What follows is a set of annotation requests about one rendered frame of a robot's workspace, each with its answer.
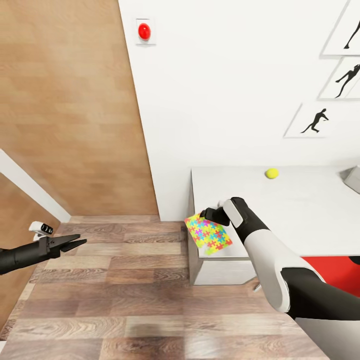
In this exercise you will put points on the desk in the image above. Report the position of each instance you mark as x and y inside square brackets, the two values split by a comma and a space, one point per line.
[309, 208]

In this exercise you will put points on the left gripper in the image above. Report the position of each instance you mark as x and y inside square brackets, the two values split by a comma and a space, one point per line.
[46, 248]

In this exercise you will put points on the jigsaw puzzle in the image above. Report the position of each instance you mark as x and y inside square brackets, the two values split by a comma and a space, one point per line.
[209, 232]

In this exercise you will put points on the tennis ball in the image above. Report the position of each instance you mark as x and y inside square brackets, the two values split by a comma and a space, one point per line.
[272, 173]

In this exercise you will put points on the electric switch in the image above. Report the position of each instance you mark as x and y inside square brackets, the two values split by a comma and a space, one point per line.
[144, 28]

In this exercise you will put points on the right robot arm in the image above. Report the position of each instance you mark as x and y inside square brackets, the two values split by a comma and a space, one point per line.
[327, 314]

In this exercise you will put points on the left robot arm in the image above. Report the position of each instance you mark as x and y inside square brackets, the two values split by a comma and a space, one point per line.
[43, 250]

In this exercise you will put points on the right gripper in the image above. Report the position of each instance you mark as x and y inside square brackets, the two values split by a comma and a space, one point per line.
[212, 215]

